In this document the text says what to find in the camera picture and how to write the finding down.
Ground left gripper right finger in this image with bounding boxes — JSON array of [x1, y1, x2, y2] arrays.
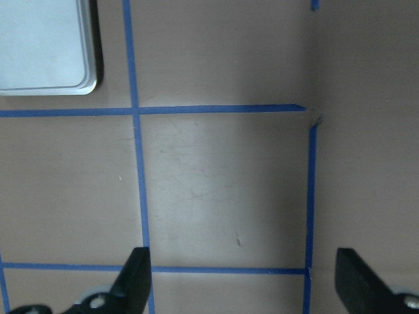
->
[[335, 248, 418, 313]]

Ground silver digital kitchen scale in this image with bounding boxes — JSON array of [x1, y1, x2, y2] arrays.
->
[[1, 1, 103, 96]]

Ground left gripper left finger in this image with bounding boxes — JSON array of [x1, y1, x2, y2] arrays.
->
[[6, 246, 152, 314]]

